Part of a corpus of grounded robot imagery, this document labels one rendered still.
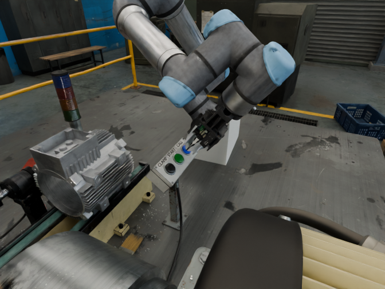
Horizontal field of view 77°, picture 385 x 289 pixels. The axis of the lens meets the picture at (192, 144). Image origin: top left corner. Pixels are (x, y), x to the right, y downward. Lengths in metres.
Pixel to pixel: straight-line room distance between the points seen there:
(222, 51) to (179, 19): 0.40
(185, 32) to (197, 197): 0.60
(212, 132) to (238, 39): 0.20
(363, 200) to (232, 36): 0.83
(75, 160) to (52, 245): 0.28
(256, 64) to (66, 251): 0.45
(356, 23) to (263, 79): 6.51
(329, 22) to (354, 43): 0.75
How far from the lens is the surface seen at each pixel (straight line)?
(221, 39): 0.52
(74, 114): 1.07
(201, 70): 0.51
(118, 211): 0.84
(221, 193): 0.97
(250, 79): 0.51
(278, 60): 0.49
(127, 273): 0.37
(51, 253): 0.41
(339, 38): 7.01
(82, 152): 0.67
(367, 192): 1.19
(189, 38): 0.93
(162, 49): 0.58
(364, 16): 6.99
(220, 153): 1.08
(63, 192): 0.82
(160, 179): 0.64
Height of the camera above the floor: 1.46
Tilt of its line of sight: 32 degrees down
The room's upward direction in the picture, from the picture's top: straight up
